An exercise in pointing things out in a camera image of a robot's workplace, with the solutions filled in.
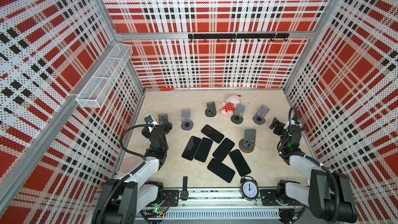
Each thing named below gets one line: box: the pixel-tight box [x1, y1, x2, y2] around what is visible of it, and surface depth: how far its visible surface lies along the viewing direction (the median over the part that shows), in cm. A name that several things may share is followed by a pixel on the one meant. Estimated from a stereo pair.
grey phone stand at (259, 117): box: [252, 104, 270, 125], surface depth 101 cm
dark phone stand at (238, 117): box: [230, 103, 246, 125], surface depth 103 cm
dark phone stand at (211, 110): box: [204, 101, 217, 118], surface depth 106 cm
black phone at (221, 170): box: [207, 157, 236, 184], surface depth 85 cm
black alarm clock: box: [239, 175, 260, 202], surface depth 76 cm
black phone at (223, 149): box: [212, 137, 235, 162], surface depth 92 cm
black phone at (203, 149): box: [194, 137, 213, 163], surface depth 90 cm
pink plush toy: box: [220, 94, 242, 117], surface depth 106 cm
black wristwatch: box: [180, 176, 189, 202], surface depth 77 cm
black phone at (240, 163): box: [229, 149, 252, 177], surface depth 86 cm
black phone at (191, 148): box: [181, 135, 202, 161], surface depth 90 cm
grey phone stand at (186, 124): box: [180, 108, 194, 131], surface depth 98 cm
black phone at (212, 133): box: [201, 124, 225, 144], surface depth 98 cm
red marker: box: [159, 88, 175, 92], surface depth 130 cm
